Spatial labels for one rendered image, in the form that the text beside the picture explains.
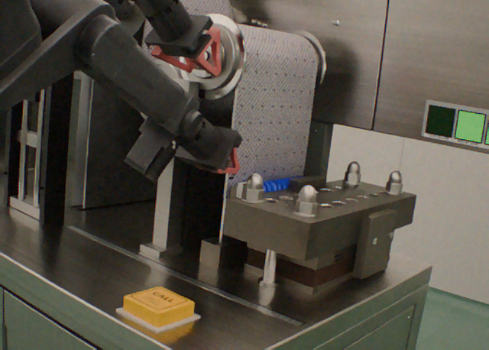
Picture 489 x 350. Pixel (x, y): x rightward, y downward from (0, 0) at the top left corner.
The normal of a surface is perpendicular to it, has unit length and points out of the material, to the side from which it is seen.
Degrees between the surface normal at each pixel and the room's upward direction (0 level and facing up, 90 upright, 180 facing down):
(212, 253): 90
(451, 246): 90
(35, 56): 51
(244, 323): 0
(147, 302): 0
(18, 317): 90
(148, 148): 75
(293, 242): 90
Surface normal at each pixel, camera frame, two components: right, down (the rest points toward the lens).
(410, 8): -0.62, 0.07
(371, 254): 0.77, 0.19
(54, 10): -0.13, -0.08
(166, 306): 0.11, -0.98
